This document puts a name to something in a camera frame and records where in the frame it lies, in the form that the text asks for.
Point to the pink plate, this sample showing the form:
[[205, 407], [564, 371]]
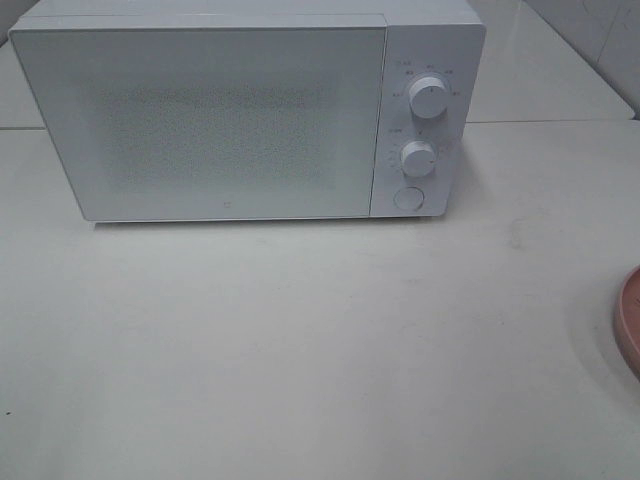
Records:
[[626, 322]]

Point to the white microwave door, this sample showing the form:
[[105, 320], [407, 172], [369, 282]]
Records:
[[203, 125]]

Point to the round white door button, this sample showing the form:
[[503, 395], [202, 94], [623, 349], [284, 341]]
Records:
[[409, 199]]

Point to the lower white dial knob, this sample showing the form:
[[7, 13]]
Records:
[[418, 159]]

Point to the white dial knob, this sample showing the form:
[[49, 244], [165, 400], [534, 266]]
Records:
[[418, 159], [429, 96]]

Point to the upper white dial knob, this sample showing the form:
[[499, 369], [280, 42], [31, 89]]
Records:
[[429, 96]]

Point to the white microwave oven body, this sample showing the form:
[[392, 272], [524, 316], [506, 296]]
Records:
[[421, 38]]

